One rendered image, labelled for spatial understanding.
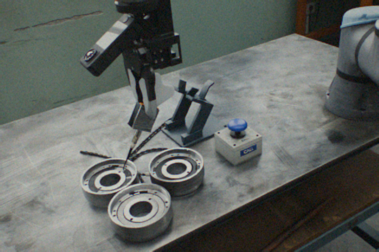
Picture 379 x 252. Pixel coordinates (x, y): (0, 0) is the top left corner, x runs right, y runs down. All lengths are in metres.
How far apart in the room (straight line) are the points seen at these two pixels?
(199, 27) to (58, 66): 0.92
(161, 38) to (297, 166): 0.36
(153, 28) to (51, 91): 1.71
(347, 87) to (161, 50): 0.45
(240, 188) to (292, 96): 0.38
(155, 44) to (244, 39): 2.20
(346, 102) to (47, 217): 0.67
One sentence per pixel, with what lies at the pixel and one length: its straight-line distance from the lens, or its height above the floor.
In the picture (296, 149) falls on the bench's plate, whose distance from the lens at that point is 0.82.
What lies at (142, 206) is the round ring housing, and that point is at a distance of 0.69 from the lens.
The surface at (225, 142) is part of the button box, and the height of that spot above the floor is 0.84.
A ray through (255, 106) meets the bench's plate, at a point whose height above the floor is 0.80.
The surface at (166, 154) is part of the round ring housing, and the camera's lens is 0.77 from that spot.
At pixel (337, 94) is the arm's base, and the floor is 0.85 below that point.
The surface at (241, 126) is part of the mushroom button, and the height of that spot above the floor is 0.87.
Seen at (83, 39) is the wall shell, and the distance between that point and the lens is 2.30.
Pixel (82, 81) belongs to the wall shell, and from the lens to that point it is 2.36.
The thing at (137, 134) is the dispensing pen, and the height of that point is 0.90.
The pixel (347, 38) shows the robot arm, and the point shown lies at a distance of 0.90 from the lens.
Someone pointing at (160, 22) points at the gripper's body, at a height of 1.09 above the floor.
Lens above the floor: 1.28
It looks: 32 degrees down
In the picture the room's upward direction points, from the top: 6 degrees counter-clockwise
